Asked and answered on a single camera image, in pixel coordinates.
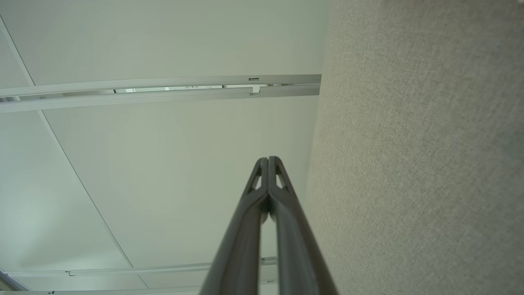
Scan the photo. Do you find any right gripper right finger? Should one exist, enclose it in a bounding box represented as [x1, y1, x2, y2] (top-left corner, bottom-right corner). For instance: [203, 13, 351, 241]
[268, 156, 338, 295]

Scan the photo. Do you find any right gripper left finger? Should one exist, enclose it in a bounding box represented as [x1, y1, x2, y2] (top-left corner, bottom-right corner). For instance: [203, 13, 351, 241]
[199, 157, 269, 295]

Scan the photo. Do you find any grey partition post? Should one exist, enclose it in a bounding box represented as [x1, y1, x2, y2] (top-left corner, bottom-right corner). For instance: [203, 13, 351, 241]
[0, 74, 322, 99]
[0, 84, 321, 113]

